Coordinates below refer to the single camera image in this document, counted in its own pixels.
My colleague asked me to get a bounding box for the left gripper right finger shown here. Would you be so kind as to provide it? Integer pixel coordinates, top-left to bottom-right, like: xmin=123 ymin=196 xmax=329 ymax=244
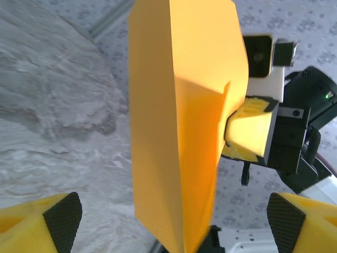
xmin=266 ymin=192 xmax=337 ymax=253

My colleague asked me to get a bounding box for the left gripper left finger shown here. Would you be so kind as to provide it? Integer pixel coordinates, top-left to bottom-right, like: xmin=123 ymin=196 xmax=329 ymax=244
xmin=0 ymin=191 xmax=83 ymax=253

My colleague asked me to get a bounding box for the yellow paper sheet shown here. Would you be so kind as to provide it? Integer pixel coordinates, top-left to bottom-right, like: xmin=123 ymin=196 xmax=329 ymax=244
xmin=127 ymin=0 xmax=250 ymax=253

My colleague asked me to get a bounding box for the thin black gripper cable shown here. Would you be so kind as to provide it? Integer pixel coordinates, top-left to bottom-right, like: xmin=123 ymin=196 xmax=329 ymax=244
xmin=240 ymin=160 xmax=253 ymax=187

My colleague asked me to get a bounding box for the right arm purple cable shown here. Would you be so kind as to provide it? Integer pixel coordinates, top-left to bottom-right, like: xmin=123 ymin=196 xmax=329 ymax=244
xmin=314 ymin=152 xmax=337 ymax=178

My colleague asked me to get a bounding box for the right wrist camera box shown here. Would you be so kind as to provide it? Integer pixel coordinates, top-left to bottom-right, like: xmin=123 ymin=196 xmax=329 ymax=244
xmin=241 ymin=33 xmax=286 ymax=103

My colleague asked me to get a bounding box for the black camera cable plug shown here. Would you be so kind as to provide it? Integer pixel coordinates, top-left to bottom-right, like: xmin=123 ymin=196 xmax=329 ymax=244
xmin=273 ymin=39 xmax=299 ymax=68

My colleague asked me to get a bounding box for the aluminium frame corner post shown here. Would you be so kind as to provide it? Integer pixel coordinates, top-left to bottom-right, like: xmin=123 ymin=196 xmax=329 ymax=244
xmin=88 ymin=0 xmax=132 ymax=41

